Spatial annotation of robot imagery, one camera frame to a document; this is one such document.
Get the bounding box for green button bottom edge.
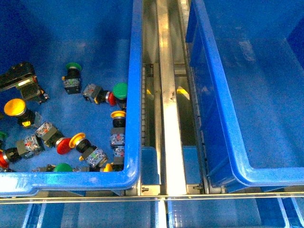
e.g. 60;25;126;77
32;163;73;172

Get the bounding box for red button lower middle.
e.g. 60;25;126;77
35;122;72;155

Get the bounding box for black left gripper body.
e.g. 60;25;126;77
0;61;35;92

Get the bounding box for red button by wall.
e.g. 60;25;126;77
82;84;116;106

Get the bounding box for blue left plastic bin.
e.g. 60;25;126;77
0;0;143;197

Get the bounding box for yellow mushroom push button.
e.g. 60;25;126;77
4;98;42;128

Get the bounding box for yellow button lower middle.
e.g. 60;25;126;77
69;133;108;168

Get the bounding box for green button upper middle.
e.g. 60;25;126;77
62;62;82;95

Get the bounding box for blue plastic bin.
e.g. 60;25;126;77
186;0;304;192
0;0;143;197

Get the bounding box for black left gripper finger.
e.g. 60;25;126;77
16;78;49;104

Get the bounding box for yellow button bottom corner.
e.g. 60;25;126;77
99;146;125;172

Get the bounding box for green button edge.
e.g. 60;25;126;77
32;163;73;172
0;131;8;148

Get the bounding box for metal roller rack frame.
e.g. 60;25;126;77
124;0;225;201

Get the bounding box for blue lower shelf bins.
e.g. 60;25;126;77
0;198;304;228

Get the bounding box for green button by wall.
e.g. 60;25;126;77
113;83;128;111

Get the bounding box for blue middle plastic bin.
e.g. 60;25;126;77
186;0;304;192

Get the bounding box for green button left edge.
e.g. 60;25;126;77
0;131;8;148

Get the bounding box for yellow button by wall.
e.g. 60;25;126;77
110;111;126;148

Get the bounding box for red button left edge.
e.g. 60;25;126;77
0;134;45;169

